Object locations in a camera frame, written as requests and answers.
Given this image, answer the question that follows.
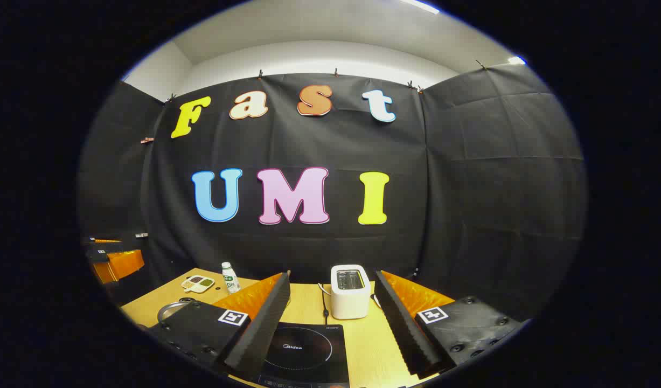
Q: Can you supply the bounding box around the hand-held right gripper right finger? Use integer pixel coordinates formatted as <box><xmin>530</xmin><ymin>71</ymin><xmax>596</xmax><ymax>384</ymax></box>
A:
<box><xmin>374</xmin><ymin>271</ymin><xmax>525</xmax><ymax>379</ymax></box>

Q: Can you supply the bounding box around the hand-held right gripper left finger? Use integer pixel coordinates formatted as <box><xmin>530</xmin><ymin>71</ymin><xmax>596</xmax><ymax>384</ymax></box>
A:
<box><xmin>147</xmin><ymin>271</ymin><xmax>291</xmax><ymax>382</ymax></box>

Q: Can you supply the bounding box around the black induction cooktop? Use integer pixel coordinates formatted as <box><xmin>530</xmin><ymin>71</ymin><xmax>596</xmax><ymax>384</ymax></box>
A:
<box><xmin>258</xmin><ymin>322</ymin><xmax>350</xmax><ymax>388</ymax></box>

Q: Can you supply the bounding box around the steel pot with black handles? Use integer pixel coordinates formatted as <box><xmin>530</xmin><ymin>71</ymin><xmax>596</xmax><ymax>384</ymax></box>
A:
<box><xmin>157</xmin><ymin>296</ymin><xmax>201</xmax><ymax>328</ymax></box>

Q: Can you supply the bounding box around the white toaster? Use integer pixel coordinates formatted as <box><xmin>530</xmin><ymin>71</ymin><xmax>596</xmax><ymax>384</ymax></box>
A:
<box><xmin>330</xmin><ymin>264</ymin><xmax>371</xmax><ymax>320</ymax></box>

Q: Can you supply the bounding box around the white drink bottle green label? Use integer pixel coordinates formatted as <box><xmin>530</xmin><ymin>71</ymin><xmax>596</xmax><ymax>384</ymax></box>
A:
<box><xmin>221</xmin><ymin>262</ymin><xmax>241</xmax><ymax>294</ymax></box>

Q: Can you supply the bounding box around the white divided bean dish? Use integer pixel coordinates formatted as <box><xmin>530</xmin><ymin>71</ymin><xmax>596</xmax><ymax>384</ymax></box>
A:
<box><xmin>180</xmin><ymin>275</ymin><xmax>215</xmax><ymax>294</ymax></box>

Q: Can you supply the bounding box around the black power cable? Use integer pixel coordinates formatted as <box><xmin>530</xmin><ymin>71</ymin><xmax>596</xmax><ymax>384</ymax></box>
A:
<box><xmin>318</xmin><ymin>283</ymin><xmax>331</xmax><ymax>324</ymax></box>

